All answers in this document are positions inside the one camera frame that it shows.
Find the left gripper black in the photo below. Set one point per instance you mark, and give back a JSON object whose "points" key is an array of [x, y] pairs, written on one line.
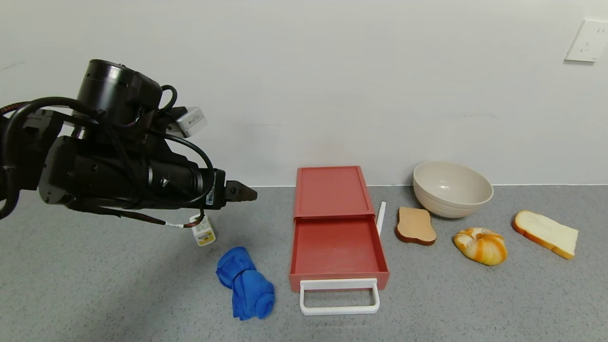
{"points": [[217, 189]]}

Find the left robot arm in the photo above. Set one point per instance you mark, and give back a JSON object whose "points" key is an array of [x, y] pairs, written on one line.
{"points": [[95, 175]]}

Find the small white yellow bottle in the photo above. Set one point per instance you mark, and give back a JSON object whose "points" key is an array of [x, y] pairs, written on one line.
{"points": [[204, 235]]}

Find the blue cloth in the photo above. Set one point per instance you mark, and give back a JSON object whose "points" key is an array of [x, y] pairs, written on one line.
{"points": [[247, 285]]}

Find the white marker pen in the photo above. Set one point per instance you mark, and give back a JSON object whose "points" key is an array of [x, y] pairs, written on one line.
{"points": [[381, 216]]}

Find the brown toast slice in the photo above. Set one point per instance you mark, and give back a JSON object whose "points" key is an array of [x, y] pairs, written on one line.
{"points": [[415, 225]]}

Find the beige ribbed bowl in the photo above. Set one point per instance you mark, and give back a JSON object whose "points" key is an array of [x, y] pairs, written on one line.
{"points": [[451, 190]]}

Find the orange striped croissant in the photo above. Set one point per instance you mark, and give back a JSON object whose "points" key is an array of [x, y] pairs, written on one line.
{"points": [[480, 247]]}

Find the white bread slice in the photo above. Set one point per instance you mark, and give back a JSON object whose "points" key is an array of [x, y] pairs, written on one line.
{"points": [[546, 232]]}

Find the silver white wrist camera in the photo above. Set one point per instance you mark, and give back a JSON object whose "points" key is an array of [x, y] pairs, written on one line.
{"points": [[192, 121]]}

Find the white wall socket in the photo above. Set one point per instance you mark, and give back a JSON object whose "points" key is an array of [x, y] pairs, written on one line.
{"points": [[589, 40]]}

